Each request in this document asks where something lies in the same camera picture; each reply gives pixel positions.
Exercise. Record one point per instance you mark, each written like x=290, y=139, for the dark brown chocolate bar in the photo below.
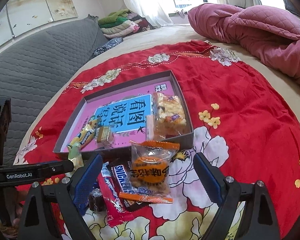
x=120, y=172

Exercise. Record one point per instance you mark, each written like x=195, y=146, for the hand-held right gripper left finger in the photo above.
x=87, y=180

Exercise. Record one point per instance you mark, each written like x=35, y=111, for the yellow rice cracker packet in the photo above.
x=168, y=115

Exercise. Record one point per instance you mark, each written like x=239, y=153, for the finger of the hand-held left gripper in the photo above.
x=56, y=169

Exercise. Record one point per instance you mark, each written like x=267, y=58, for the long red wafer packet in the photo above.
x=112, y=202

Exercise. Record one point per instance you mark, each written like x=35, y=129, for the beige bed sheet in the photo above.
x=170, y=33

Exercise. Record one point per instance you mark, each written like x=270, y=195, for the yellow panda cake packet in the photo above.
x=86, y=135

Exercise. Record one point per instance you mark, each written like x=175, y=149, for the person's left hand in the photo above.
x=20, y=205

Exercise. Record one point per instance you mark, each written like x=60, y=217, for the orange cake packet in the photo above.
x=150, y=127

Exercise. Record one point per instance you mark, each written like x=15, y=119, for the stack of folded clothes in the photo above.
x=117, y=25

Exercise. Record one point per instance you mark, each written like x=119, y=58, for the white sheer curtain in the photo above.
x=145, y=0

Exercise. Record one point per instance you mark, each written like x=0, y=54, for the red floral blanket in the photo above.
x=240, y=105

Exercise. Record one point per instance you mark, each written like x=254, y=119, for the pink quilted duvet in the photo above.
x=252, y=30

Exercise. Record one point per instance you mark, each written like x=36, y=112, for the floral painted wall panel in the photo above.
x=35, y=2

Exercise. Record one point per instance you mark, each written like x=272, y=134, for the clear pastry packet green twist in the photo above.
x=76, y=157

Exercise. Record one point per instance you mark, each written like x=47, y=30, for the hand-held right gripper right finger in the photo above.
x=207, y=180

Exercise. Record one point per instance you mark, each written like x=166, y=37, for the grey cardboard box tray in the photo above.
x=187, y=140

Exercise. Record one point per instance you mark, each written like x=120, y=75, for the clear biscuit packet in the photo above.
x=103, y=135

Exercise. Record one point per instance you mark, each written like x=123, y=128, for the dark floral cloth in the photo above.
x=107, y=46

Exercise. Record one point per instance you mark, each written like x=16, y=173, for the brown candy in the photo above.
x=96, y=198

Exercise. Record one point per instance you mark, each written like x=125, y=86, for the orange clear nut packet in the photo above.
x=150, y=170

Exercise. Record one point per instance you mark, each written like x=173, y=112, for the grey quilted headboard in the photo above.
x=40, y=62

